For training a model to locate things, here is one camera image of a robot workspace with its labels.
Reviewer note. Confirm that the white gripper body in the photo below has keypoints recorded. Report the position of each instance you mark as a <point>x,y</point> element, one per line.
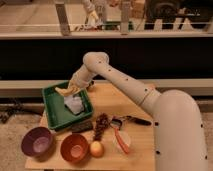
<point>79,79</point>

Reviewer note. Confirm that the yellow banana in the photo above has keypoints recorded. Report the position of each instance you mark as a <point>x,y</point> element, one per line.
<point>67,92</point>

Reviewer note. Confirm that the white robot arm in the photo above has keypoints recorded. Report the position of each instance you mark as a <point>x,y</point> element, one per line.
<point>178,133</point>

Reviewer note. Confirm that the green plastic tray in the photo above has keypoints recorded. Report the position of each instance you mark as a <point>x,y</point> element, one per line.
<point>59,116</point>

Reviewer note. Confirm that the small dark brown object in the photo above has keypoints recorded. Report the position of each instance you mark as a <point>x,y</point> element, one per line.
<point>91,85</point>

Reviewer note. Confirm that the white crumpled cloth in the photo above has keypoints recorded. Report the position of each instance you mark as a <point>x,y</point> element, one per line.
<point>74,103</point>

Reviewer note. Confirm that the dark red grape bunch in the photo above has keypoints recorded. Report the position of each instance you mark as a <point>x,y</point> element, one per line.
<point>102,123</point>

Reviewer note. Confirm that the dark brown rectangular block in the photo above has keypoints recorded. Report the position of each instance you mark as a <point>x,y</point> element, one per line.
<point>82,127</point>

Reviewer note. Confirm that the orange bowl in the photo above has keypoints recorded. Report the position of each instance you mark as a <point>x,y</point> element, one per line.
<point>74,148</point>

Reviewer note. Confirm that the purple bowl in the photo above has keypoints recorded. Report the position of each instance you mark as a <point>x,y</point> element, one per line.
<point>36,142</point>

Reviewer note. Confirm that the orange handled peeler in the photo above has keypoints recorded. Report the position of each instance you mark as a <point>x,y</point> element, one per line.
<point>116,125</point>

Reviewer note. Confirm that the black handled knife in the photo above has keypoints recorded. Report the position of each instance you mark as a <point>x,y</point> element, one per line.
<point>136,120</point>

